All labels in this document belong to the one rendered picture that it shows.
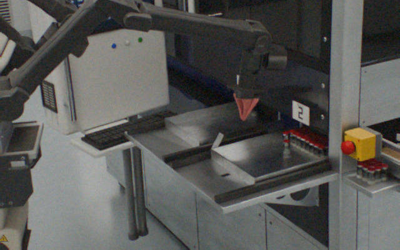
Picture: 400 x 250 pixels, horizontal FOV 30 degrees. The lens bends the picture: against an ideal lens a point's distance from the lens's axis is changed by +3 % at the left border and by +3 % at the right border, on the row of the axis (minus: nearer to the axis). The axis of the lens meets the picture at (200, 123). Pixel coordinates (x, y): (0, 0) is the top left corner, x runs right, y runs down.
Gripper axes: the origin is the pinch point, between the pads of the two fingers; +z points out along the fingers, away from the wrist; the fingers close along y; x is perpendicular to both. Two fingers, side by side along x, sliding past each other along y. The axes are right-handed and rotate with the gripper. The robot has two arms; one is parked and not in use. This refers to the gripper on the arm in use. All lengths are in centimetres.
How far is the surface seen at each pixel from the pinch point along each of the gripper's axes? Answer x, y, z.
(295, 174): -8.4, 15.7, 16.1
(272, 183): -8.4, 7.5, 18.2
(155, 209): 127, 45, 89
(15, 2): 542, 99, 58
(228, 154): 19.2, 9.7, 19.1
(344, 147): -18.6, 22.8, 4.3
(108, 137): 69, -11, 29
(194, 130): 44.3, 10.8, 19.1
